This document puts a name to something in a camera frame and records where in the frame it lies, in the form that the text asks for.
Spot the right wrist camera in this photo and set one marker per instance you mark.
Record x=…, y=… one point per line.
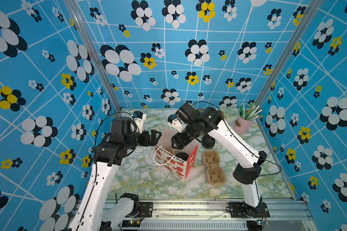
x=174, y=122

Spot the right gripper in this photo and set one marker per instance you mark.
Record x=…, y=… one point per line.
x=178, y=140

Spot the red white paper bag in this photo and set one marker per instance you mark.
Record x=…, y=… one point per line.
x=165, y=155

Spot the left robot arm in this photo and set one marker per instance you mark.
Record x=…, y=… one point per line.
x=127, y=133

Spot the brown pulp cup carrier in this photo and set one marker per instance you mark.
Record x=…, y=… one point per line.
x=214, y=173

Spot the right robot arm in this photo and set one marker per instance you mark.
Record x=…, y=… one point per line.
x=248, y=169

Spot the pink straw holder cup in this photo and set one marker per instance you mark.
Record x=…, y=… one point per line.
x=241, y=125

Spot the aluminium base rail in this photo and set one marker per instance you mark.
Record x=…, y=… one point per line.
x=185, y=215

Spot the black cup lid stack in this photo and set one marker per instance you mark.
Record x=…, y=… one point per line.
x=208, y=142

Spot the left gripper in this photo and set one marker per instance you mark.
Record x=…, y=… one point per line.
x=153, y=140

